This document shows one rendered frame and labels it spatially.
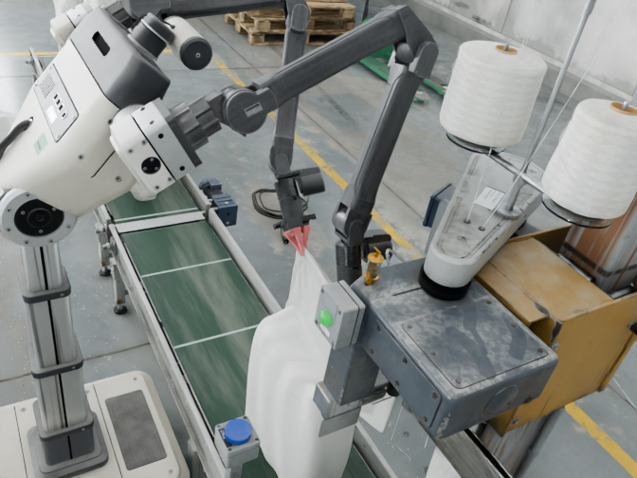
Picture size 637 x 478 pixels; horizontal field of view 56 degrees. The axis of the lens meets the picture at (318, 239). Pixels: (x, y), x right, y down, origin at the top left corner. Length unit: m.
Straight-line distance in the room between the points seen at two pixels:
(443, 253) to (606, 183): 0.27
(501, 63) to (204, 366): 1.47
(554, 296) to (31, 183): 1.04
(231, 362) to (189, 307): 0.32
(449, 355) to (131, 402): 1.46
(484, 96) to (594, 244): 0.38
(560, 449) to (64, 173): 2.25
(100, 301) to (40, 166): 1.74
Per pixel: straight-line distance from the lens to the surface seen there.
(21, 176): 1.35
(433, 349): 0.95
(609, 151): 0.99
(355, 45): 1.19
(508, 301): 1.11
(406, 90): 1.25
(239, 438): 1.38
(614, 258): 1.27
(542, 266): 1.24
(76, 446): 2.01
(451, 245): 1.05
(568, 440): 2.88
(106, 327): 2.85
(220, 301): 2.40
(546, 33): 7.40
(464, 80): 1.14
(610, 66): 6.90
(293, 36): 1.63
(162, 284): 2.47
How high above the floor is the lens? 1.97
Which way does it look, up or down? 34 degrees down
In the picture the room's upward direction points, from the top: 11 degrees clockwise
